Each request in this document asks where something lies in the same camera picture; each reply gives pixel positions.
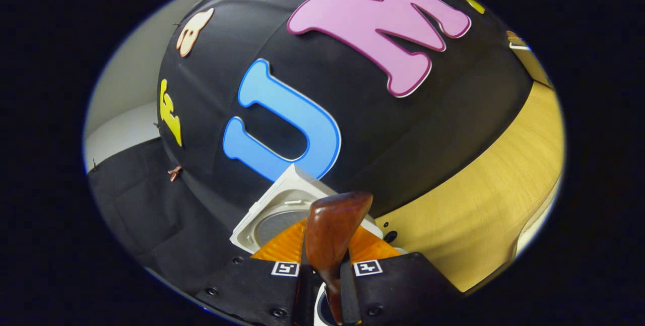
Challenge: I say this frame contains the black table grommet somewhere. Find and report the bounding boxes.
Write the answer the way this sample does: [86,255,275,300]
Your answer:
[380,221,399,244]

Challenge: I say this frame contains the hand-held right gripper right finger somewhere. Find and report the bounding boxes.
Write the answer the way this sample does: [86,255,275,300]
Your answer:
[340,225,462,326]

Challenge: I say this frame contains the black backdrop cloth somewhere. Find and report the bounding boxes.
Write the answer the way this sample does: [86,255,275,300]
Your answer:
[87,0,535,311]

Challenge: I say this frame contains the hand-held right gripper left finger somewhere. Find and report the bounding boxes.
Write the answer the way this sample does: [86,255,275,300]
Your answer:
[194,218,309,326]

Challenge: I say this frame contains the brown wooden spoon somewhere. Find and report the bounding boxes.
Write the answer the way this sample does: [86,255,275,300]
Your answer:
[305,191,374,325]

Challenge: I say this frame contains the white rice cooker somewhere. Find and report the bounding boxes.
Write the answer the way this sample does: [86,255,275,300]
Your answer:
[229,164,409,326]

